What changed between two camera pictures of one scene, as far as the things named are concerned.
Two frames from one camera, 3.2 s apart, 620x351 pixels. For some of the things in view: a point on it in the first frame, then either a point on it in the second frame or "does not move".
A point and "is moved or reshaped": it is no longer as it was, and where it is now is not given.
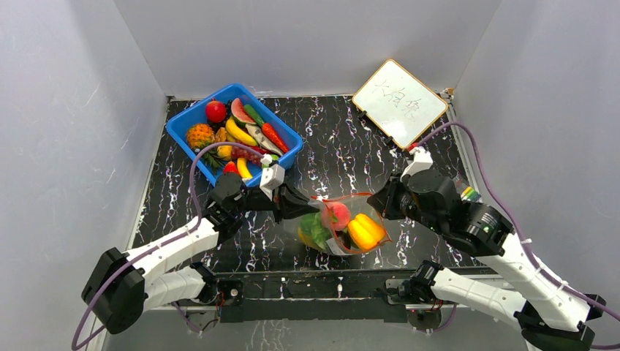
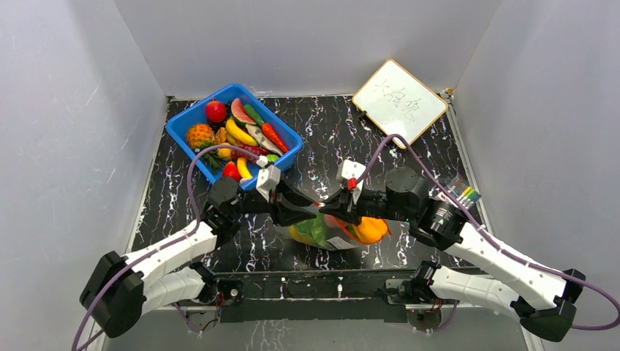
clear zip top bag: (344, 224) is moved or reshaped
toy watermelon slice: (239, 113) does not move
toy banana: (235, 134) does not move
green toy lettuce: (312, 225) does not move
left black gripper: (286, 205) does not move
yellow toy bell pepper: (365, 232) is moved or reshaped
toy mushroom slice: (261, 140) does not move
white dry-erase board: (399, 103) does not move
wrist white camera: (422, 161) → (345, 170)
